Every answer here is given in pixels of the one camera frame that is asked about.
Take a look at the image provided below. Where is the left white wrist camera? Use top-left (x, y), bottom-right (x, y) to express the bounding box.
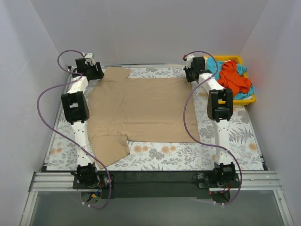
top-left (82, 52), bottom-right (95, 66)

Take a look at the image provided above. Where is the aluminium frame rail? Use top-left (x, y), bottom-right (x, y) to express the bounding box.
top-left (29, 171), bottom-right (282, 191)

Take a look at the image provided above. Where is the orange t shirt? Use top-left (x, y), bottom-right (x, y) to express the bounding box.
top-left (218, 61), bottom-right (251, 97)

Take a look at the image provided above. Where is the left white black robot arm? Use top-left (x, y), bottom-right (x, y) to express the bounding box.
top-left (61, 53), bottom-right (104, 188)

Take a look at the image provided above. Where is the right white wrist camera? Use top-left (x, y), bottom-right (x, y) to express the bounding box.
top-left (183, 54), bottom-right (195, 69)

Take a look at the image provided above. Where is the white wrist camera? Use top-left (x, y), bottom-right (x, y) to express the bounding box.
top-left (183, 54), bottom-right (195, 69)
top-left (82, 52), bottom-right (95, 66)

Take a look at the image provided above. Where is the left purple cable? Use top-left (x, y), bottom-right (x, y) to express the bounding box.
top-left (37, 49), bottom-right (113, 210)

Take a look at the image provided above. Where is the turquoise t shirt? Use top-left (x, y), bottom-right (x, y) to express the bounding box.
top-left (205, 56), bottom-right (256, 101)

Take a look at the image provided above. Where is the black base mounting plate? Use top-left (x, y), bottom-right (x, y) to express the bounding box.
top-left (73, 171), bottom-right (242, 200)

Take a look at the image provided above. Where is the beige t shirt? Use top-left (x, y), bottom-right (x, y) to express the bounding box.
top-left (87, 67), bottom-right (199, 167)

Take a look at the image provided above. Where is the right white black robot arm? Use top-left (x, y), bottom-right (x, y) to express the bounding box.
top-left (183, 54), bottom-right (236, 189)

